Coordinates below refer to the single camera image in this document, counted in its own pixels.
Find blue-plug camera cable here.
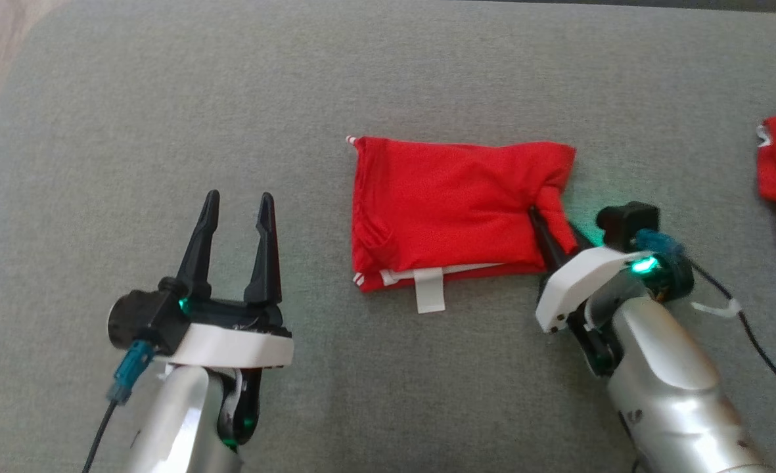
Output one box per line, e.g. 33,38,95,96
636,229,776,422
82,340,154,473

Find red Bulls 23 jersey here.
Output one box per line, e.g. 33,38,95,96
346,135,578,315

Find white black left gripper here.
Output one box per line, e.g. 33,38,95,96
163,190,295,369

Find white cable tag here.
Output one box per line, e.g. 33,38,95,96
690,298,744,321

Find blue-plug left camera cable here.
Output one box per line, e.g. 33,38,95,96
82,340,154,473

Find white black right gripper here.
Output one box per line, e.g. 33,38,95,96
528,207,652,334

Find blue-plug right camera cable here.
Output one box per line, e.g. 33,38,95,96
636,229,776,422

